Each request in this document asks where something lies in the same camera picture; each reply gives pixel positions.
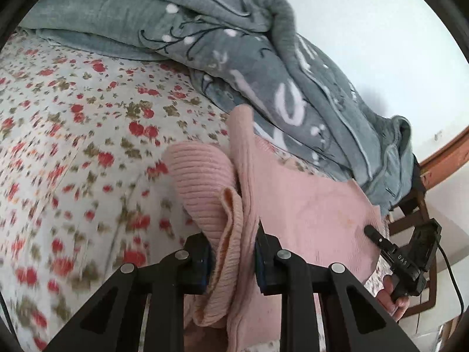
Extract pink knit sweater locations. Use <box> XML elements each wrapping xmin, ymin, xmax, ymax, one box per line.
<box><xmin>163</xmin><ymin>105</ymin><xmax>383</xmax><ymax>351</ymax></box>

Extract person's right hand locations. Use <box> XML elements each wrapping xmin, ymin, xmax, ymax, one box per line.
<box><xmin>375</xmin><ymin>275</ymin><xmax>409</xmax><ymax>322</ymax></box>

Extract orange wooden door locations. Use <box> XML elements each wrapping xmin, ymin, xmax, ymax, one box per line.
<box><xmin>420</xmin><ymin>127</ymin><xmax>468</xmax><ymax>176</ymax></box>

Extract floral bed sheet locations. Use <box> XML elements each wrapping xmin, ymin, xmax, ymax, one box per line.
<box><xmin>0</xmin><ymin>28</ymin><xmax>397</xmax><ymax>352</ymax></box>

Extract grey floral blanket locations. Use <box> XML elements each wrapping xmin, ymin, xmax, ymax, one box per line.
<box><xmin>21</xmin><ymin>0</ymin><xmax>414</xmax><ymax>212</ymax></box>

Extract dark wooden bed frame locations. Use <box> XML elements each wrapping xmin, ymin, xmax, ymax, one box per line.
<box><xmin>390</xmin><ymin>161</ymin><xmax>437</xmax><ymax>317</ymax></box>

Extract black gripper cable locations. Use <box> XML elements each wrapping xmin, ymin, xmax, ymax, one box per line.
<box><xmin>437</xmin><ymin>243</ymin><xmax>466</xmax><ymax>318</ymax></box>

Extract white wall switch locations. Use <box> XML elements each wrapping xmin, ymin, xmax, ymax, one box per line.
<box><xmin>433</xmin><ymin>131</ymin><xmax>442</xmax><ymax>141</ymax></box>

